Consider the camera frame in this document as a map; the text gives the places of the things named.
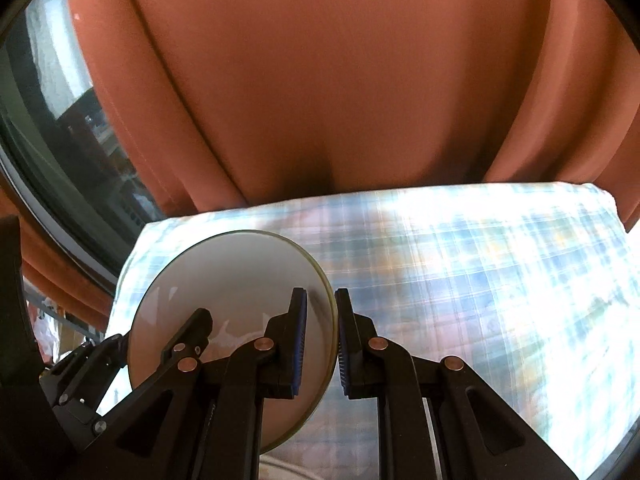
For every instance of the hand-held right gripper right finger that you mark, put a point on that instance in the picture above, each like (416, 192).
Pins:
(342, 345)

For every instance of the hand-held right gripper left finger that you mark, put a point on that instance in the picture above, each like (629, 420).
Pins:
(299, 340)

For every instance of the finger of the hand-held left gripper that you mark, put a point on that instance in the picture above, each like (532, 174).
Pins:
(107, 350)
(192, 327)

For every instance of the white blue floral bowl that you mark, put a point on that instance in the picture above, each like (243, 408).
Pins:
(240, 280)

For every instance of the plaid tablecloth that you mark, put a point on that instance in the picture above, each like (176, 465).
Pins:
(450, 285)

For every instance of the glass window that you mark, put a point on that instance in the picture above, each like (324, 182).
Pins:
(50, 110)

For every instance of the orange curtain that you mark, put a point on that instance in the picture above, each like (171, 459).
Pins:
(325, 85)

